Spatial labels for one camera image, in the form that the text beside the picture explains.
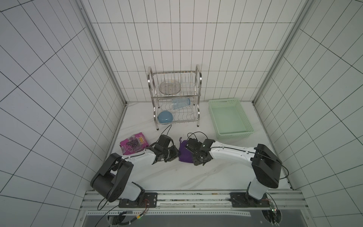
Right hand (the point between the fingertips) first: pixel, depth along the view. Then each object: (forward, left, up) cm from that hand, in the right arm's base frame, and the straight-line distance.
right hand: (193, 162), depth 84 cm
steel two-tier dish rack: (+31, +12, +26) cm, 42 cm away
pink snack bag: (+8, +39, +4) cm, 40 cm away
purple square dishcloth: (+4, +5, 0) cm, 7 cm away
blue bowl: (+31, +22, +4) cm, 38 cm away
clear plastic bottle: (+41, +13, +9) cm, 44 cm away
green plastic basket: (+34, -27, +1) cm, 43 cm away
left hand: (+3, +10, -1) cm, 10 cm away
